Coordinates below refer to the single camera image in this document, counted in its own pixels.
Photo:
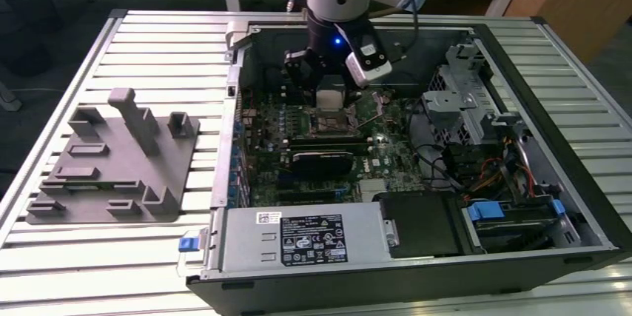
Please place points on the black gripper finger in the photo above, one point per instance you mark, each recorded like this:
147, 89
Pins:
309, 90
355, 98

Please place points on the silver CPU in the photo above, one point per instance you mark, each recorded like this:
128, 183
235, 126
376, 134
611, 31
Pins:
329, 100

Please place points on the CPU socket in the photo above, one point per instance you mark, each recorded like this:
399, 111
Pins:
340, 119

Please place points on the black RAM slot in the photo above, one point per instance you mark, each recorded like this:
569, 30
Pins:
325, 151
325, 148
325, 144
325, 140

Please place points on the silver drive cage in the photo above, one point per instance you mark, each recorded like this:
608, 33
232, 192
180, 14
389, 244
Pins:
444, 109

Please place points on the black graphics card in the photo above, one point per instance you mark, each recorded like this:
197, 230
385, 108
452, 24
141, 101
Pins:
320, 166

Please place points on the green motherboard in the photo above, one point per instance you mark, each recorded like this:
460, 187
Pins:
401, 173

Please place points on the silver chipset heatsink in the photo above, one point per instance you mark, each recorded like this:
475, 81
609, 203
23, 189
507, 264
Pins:
373, 187

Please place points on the black drive bay cover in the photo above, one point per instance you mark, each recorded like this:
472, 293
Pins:
424, 223

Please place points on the hard disk in blue carrier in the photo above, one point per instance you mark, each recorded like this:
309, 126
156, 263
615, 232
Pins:
485, 210

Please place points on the grey parts rack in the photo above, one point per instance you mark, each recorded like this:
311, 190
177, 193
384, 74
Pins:
123, 168

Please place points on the silver power supply unit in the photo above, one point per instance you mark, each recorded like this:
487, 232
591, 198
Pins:
236, 242

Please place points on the blue release latch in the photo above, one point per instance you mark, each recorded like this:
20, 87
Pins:
187, 245

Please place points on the black PC case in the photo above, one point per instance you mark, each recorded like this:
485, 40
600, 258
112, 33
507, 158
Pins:
345, 294

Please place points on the dark office chair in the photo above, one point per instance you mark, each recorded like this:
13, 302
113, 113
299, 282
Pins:
29, 27

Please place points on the small camera grey bracket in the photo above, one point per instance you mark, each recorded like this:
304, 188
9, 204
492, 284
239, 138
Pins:
296, 56

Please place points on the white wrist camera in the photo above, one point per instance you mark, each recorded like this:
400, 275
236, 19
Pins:
369, 72

